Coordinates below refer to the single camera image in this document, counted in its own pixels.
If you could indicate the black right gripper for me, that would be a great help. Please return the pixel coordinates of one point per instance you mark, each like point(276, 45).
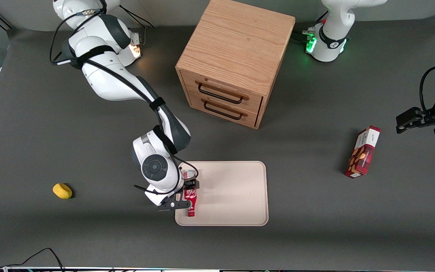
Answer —
point(192, 185)

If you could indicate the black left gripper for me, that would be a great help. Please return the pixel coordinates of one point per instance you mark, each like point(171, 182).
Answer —
point(430, 114)

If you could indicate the red coke bottle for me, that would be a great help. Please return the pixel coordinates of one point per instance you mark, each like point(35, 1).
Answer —
point(190, 194)

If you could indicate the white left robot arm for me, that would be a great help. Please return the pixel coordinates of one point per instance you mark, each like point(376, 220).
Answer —
point(330, 22)

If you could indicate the beige plastic tray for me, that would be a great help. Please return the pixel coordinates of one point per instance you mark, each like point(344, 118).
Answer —
point(232, 192)

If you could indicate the red snack box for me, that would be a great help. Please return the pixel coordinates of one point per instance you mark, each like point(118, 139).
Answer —
point(363, 153)

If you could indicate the wooden drawer front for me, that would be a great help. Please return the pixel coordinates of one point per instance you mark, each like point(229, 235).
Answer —
point(253, 102)
point(196, 104)

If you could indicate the yellow sponge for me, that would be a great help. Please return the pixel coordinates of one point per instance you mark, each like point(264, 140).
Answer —
point(62, 191)

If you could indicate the wooden drawer cabinet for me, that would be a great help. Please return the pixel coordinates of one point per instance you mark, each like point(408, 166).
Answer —
point(236, 41)

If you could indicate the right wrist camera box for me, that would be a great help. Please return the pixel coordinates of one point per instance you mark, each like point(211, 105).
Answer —
point(174, 205)

